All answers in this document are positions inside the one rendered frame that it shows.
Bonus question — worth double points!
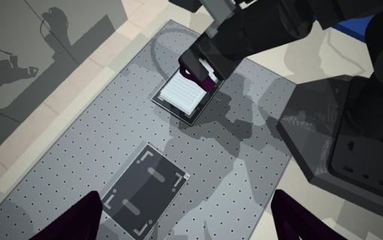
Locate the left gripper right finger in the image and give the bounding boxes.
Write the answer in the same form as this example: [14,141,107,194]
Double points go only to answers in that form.
[270,189,348,240]

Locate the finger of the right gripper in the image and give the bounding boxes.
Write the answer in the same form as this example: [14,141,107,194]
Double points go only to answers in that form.
[178,56,216,92]

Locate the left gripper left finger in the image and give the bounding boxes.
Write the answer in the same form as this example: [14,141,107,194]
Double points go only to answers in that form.
[29,190,103,240]

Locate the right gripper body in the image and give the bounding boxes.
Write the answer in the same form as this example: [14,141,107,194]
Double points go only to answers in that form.
[180,0,266,82]

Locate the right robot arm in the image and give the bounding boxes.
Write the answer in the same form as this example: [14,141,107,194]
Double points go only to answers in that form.
[243,0,383,197]

